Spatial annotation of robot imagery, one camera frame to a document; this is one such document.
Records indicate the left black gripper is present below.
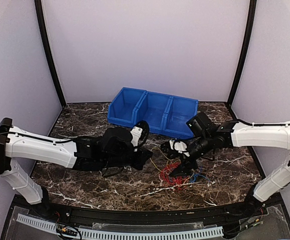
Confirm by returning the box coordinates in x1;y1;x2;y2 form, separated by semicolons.
103;145;153;171

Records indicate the blue cable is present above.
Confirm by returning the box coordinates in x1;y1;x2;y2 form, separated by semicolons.
188;172;210;183

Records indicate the red cable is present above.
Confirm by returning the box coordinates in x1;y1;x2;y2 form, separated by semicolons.
159;161;192;192

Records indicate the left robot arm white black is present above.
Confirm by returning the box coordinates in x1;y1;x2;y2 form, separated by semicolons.
0;117;153;218

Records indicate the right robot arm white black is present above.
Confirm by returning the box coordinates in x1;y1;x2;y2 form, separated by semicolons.
160;112;290;217

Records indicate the left blue storage bin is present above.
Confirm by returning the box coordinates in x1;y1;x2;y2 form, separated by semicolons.
107;87;146;127

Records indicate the blue storage bin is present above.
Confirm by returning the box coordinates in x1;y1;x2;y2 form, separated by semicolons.
135;91;172;134
107;87;146;127
162;96;198;139

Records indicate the middle blue storage bin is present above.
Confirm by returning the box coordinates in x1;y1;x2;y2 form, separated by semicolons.
135;91;172;134

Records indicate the right blue storage bin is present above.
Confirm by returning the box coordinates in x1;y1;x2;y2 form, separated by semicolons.
162;96;198;139

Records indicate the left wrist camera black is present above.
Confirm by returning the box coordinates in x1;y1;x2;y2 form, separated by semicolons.
100;127;133;151

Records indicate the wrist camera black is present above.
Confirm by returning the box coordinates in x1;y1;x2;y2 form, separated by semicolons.
186;112;214;137
100;127;133;151

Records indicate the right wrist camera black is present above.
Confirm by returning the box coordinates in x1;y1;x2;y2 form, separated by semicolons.
186;112;214;137

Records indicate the black front rail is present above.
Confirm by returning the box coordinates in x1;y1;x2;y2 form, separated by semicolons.
9;197;285;227

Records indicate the white slotted cable duct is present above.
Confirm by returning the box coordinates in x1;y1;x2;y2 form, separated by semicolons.
17;214;223;240

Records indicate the left black frame post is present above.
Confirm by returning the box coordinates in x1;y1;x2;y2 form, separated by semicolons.
34;0;67;108

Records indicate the black frame post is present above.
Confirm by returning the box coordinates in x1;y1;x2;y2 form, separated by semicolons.
34;0;67;108
226;0;257;108

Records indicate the right black frame post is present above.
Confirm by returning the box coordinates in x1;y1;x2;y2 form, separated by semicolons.
226;0;257;108

